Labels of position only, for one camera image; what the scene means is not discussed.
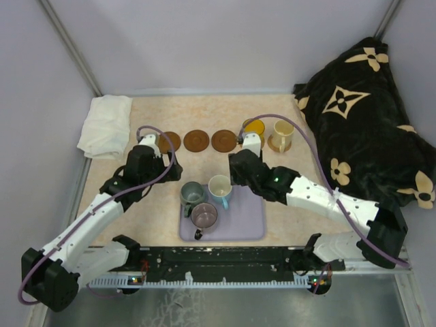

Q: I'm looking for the dark wooden coaster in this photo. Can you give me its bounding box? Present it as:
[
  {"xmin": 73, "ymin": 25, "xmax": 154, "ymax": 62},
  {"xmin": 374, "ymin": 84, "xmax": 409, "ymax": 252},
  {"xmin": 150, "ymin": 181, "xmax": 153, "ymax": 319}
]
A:
[
  {"xmin": 157, "ymin": 131, "xmax": 181, "ymax": 154},
  {"xmin": 211, "ymin": 129, "xmax": 237, "ymax": 153}
]

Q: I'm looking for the white mug blue handle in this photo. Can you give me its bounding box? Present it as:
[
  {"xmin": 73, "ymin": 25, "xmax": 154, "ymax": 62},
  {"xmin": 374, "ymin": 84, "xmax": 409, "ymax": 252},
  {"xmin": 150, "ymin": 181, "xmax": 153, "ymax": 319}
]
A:
[{"xmin": 208, "ymin": 175, "xmax": 232, "ymax": 210}]

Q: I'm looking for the light woven coaster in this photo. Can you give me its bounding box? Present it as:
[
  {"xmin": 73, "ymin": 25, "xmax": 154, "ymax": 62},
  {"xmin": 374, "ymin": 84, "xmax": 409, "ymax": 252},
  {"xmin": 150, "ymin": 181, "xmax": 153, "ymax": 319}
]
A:
[{"xmin": 268, "ymin": 135, "xmax": 292, "ymax": 153}]

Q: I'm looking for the yellow mug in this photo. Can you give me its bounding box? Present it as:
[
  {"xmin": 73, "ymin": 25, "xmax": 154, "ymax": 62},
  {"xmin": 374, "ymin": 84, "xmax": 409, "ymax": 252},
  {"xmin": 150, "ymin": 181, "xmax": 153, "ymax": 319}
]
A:
[{"xmin": 243, "ymin": 119, "xmax": 265, "ymax": 148}]

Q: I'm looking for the cream mug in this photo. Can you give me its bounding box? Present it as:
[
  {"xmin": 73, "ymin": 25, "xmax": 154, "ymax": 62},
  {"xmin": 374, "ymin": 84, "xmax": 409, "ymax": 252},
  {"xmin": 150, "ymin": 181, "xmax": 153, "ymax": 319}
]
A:
[{"xmin": 272, "ymin": 120, "xmax": 294, "ymax": 149}]

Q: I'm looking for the brown wooden coaster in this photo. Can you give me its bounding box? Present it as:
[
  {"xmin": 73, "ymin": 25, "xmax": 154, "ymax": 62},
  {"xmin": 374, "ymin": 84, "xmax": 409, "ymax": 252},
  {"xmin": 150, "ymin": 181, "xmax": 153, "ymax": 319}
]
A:
[{"xmin": 183, "ymin": 129, "xmax": 209, "ymax": 153}]

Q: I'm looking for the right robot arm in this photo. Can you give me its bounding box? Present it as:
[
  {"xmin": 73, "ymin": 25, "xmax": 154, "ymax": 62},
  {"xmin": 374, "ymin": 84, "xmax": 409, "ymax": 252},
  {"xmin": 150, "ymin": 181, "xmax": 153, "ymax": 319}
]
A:
[{"xmin": 228, "ymin": 149, "xmax": 409, "ymax": 269}]

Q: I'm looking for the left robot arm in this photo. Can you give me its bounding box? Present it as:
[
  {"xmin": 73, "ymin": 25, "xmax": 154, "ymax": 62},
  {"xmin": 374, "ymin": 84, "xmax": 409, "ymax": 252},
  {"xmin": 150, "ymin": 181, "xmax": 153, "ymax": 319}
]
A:
[{"xmin": 17, "ymin": 142, "xmax": 183, "ymax": 312}]

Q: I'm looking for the white folded cloth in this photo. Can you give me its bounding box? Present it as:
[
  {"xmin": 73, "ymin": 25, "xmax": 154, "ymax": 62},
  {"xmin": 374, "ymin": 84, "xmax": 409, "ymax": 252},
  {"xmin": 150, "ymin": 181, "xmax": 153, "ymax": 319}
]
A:
[{"xmin": 77, "ymin": 95, "xmax": 133, "ymax": 160}]

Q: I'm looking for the lavender plastic tray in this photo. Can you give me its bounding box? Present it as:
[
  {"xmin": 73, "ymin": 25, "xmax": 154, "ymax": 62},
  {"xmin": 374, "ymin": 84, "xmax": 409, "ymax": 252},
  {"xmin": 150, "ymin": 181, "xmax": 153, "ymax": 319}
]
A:
[{"xmin": 179, "ymin": 185, "xmax": 266, "ymax": 242}]

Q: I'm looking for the grey-green mug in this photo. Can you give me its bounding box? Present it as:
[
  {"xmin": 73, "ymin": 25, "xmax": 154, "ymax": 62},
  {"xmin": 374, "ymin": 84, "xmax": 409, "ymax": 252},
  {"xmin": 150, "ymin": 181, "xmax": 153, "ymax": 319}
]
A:
[{"xmin": 180, "ymin": 181, "xmax": 208, "ymax": 218}]

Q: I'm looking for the purple mug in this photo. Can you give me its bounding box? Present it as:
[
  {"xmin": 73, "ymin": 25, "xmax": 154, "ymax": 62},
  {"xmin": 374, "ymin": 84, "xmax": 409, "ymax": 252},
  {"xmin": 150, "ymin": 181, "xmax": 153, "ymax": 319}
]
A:
[{"xmin": 191, "ymin": 203, "xmax": 218, "ymax": 240}]

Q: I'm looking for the black floral blanket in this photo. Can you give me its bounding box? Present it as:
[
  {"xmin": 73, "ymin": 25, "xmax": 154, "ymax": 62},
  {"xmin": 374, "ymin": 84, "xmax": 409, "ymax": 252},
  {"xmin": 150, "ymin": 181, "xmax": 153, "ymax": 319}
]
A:
[{"xmin": 293, "ymin": 37, "xmax": 435, "ymax": 209}]

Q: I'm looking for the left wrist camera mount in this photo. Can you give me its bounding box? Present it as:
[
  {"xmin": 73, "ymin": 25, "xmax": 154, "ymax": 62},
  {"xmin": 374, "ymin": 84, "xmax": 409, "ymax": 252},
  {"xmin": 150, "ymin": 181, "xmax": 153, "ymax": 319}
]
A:
[{"xmin": 138, "ymin": 134, "xmax": 159, "ymax": 149}]

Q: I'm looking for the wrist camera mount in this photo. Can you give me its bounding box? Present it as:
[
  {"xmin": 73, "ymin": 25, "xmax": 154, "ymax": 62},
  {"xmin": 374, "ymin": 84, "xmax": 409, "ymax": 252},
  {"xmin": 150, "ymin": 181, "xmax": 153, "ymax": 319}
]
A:
[
  {"xmin": 138, "ymin": 134, "xmax": 159, "ymax": 149},
  {"xmin": 236, "ymin": 132, "xmax": 262, "ymax": 161}
]

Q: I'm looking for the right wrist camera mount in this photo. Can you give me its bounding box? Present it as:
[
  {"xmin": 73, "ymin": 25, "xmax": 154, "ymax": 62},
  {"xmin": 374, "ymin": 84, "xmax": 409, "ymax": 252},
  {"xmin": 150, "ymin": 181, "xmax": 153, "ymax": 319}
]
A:
[{"xmin": 236, "ymin": 132, "xmax": 262, "ymax": 161}]

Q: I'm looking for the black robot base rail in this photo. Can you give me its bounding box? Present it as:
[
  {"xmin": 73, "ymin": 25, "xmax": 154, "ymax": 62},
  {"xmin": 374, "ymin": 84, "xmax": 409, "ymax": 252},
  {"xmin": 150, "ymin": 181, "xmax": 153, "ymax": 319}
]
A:
[{"xmin": 112, "ymin": 247, "xmax": 326, "ymax": 283}]

